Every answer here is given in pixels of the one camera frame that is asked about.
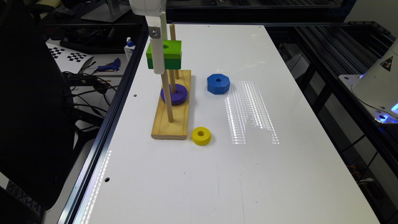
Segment black computer mouse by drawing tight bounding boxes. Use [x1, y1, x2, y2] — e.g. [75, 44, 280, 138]
[52, 7, 75, 19]

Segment front wooden peg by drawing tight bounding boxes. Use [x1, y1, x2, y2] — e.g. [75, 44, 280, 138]
[161, 70, 174, 123]

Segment monitor stand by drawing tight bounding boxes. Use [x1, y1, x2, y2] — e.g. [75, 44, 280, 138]
[81, 0, 131, 22]

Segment checkerboard calibration sheet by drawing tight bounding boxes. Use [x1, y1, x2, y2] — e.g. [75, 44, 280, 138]
[47, 43, 93, 73]

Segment blue glue gun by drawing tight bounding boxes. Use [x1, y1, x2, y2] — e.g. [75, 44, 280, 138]
[97, 58, 121, 72]

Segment green square block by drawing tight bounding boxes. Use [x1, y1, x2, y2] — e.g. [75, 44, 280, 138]
[163, 40, 182, 70]

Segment yellow ring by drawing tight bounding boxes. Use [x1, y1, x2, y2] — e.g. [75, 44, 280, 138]
[191, 126, 211, 146]

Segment rear wooden peg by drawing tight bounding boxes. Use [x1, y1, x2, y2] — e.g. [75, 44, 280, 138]
[170, 24, 179, 80]

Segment middle wooden peg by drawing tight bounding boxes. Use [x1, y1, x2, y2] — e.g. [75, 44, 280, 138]
[168, 70, 177, 94]

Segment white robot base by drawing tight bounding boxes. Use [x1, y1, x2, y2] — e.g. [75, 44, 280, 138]
[339, 42, 397, 124]

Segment purple ring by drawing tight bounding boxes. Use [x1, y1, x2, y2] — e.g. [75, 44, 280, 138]
[160, 83, 189, 106]

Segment wooden peg base board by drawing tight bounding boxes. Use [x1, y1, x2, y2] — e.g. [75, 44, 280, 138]
[150, 69, 192, 141]

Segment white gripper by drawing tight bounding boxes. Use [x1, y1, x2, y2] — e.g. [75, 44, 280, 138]
[129, 0, 168, 75]

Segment wooden peg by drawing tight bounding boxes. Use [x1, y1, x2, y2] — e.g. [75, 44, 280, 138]
[161, 70, 174, 123]
[170, 24, 179, 80]
[168, 70, 177, 94]

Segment blue octagonal block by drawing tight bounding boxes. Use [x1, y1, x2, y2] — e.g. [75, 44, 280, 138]
[207, 73, 230, 95]

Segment white lotion bottle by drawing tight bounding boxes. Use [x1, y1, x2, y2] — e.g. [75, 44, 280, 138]
[124, 37, 135, 60]

